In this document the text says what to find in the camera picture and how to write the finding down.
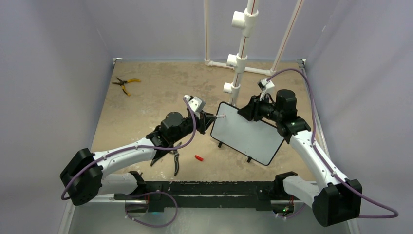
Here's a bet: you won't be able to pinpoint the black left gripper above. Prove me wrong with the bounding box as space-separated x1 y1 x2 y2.
170 110 216 143

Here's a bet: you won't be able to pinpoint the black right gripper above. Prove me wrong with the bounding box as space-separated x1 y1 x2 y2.
238 92 283 122

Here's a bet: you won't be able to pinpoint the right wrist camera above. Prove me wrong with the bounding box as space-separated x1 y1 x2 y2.
257 78 275 101

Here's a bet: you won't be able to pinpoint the red marker cap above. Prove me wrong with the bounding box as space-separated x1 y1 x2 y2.
194 155 204 161

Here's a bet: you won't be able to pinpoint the yellow handled needle-nose pliers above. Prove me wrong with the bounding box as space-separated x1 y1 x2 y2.
112 77 141 96

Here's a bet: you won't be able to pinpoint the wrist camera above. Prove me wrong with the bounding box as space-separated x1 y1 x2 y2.
257 78 275 101
184 95 206 118

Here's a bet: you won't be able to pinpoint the white PVC pipe frame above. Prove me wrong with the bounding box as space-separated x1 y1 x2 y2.
203 0 304 105

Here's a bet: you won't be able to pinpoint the black handled pliers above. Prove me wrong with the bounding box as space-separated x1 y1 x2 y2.
150 150 180 176

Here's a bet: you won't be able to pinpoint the small black-framed whiteboard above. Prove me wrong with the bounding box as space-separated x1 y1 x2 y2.
210 102 284 166

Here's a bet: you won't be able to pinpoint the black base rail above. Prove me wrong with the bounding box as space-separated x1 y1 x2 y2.
114 181 291 212

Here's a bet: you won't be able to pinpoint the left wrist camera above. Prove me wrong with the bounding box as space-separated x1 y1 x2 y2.
184 95 206 118

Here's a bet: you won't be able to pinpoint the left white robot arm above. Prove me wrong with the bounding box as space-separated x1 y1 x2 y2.
59 111 217 206

